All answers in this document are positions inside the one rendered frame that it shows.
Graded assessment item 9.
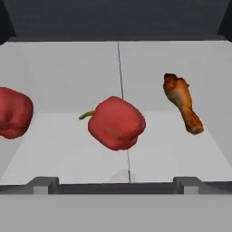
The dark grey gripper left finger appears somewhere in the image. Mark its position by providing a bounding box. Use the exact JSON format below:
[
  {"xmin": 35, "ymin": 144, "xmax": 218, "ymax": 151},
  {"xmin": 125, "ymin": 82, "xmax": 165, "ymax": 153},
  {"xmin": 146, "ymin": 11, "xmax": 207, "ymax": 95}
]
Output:
[{"xmin": 0, "ymin": 176, "xmax": 60, "ymax": 195}]

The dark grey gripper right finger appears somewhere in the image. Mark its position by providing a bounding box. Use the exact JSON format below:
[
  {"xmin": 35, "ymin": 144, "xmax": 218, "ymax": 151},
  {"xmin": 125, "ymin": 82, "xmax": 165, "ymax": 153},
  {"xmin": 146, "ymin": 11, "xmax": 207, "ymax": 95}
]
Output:
[{"xmin": 172, "ymin": 176, "xmax": 232, "ymax": 195}]

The red bell pepper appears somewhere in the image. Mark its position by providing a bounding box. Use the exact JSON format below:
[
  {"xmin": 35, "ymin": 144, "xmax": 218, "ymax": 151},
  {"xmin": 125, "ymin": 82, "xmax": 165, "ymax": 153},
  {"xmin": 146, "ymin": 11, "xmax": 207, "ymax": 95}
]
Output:
[
  {"xmin": 0, "ymin": 86, "xmax": 34, "ymax": 140},
  {"xmin": 78, "ymin": 95, "xmax": 147, "ymax": 151}
]

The brown chicken drumstick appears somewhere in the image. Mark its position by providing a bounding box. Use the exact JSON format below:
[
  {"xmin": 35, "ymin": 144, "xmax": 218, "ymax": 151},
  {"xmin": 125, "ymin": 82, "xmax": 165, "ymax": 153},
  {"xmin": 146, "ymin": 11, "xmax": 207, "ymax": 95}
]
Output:
[{"xmin": 162, "ymin": 72, "xmax": 205, "ymax": 136}]

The white fridge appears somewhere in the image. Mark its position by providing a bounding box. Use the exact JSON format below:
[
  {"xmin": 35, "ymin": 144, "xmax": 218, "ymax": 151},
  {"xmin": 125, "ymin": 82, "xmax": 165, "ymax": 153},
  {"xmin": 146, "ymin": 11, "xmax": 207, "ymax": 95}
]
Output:
[{"xmin": 0, "ymin": 0, "xmax": 232, "ymax": 186}]

